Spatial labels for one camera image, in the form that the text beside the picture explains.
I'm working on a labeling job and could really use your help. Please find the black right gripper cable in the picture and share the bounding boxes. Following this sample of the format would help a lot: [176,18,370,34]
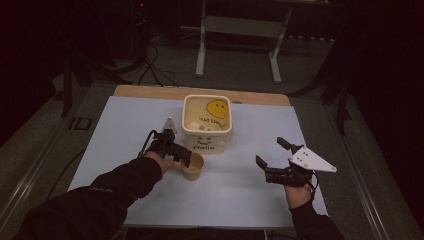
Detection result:
[309,171,320,202]

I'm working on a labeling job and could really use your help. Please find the black floor cables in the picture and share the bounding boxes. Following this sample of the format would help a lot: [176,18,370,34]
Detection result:
[137,42,180,88]

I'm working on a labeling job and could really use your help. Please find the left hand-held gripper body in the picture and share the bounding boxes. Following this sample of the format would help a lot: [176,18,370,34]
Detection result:
[146,117,193,162]

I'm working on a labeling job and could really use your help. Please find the person's left hand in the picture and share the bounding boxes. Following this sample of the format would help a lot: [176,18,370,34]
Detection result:
[143,151,183,175]

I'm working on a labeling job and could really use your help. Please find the beige paper cup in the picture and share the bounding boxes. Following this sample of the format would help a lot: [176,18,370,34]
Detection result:
[181,152,206,182]

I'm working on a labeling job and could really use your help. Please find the cream square bucket, smiley print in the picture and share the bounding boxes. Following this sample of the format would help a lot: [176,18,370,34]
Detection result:
[181,94,234,156]

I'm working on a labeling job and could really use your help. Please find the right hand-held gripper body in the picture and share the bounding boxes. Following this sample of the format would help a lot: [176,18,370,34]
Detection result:
[265,145,338,188]

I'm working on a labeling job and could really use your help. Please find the dark metal stand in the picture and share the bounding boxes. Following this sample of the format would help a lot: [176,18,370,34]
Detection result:
[320,74,353,136]
[60,54,95,118]

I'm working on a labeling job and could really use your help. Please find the white table mat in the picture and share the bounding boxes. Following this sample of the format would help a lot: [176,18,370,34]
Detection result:
[67,95,330,230]

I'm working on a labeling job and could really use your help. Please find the wooden table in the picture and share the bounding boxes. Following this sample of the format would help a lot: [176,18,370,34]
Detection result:
[113,84,292,107]

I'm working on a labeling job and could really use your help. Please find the black floor plate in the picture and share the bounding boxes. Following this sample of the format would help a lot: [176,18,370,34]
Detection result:
[67,116,93,131]

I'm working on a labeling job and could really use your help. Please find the person's right hand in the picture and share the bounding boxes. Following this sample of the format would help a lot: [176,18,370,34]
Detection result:
[283,184,315,210]

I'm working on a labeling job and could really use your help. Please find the white metal stand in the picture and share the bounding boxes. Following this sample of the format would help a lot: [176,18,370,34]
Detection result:
[194,0,295,85]

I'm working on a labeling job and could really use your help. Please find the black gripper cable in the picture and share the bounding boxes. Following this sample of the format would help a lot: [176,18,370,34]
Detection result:
[309,171,320,202]
[137,129,158,158]

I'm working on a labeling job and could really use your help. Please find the dark computer tower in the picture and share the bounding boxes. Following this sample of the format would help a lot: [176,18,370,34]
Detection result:
[130,0,152,66]

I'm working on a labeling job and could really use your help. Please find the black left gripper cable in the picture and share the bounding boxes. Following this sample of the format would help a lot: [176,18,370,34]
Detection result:
[137,129,158,158]

